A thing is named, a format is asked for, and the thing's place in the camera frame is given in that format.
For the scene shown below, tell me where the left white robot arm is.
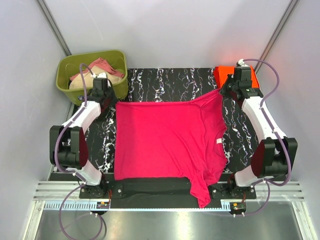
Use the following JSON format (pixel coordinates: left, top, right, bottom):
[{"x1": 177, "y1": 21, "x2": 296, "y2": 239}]
[{"x1": 49, "y1": 86, "x2": 118, "y2": 198}]

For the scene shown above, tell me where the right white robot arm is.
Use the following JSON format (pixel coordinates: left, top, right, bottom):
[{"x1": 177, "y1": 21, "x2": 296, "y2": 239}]
[{"x1": 220, "y1": 74, "x2": 298, "y2": 199}]

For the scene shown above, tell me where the folded orange t shirt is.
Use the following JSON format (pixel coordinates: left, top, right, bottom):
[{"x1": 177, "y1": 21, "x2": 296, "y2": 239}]
[{"x1": 212, "y1": 65, "x2": 260, "y2": 89}]

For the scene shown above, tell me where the beige t shirt in bin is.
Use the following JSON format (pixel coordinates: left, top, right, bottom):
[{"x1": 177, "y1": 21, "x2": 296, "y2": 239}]
[{"x1": 69, "y1": 66, "x2": 123, "y2": 90}]

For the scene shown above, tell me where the dusty pink t shirt in bin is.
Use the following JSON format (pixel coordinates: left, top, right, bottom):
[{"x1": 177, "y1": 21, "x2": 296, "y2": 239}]
[{"x1": 69, "y1": 57, "x2": 125, "y2": 82}]

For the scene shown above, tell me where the olive green plastic bin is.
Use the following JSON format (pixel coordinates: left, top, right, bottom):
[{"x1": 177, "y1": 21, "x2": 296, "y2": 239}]
[{"x1": 55, "y1": 50, "x2": 129, "y2": 106}]

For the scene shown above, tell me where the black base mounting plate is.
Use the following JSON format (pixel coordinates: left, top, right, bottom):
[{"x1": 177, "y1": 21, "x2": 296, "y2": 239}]
[{"x1": 79, "y1": 174, "x2": 257, "y2": 210}]

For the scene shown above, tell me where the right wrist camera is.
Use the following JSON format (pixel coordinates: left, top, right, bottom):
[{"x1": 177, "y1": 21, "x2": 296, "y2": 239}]
[{"x1": 233, "y1": 61, "x2": 263, "y2": 99}]

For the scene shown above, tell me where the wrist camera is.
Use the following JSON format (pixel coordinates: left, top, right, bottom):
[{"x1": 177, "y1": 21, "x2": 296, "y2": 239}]
[
  {"x1": 91, "y1": 72, "x2": 112, "y2": 97},
  {"x1": 233, "y1": 61, "x2": 263, "y2": 99}
]

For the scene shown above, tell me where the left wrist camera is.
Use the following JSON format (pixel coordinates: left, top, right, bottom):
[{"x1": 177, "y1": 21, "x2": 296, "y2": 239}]
[{"x1": 91, "y1": 72, "x2": 112, "y2": 97}]

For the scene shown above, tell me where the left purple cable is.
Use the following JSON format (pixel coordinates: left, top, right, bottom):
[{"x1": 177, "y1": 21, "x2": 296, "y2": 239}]
[{"x1": 53, "y1": 62, "x2": 108, "y2": 240}]

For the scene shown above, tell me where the purple cable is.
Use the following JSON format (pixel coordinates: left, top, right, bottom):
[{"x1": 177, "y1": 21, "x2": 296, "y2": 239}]
[
  {"x1": 53, "y1": 62, "x2": 108, "y2": 240},
  {"x1": 207, "y1": 58, "x2": 293, "y2": 218}
]

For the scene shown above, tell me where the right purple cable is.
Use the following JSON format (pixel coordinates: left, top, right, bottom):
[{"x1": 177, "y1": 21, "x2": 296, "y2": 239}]
[{"x1": 207, "y1": 58, "x2": 293, "y2": 218}]

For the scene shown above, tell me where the aluminium rail frame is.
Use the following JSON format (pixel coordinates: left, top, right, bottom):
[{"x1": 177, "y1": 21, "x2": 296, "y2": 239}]
[{"x1": 23, "y1": 178, "x2": 318, "y2": 240}]

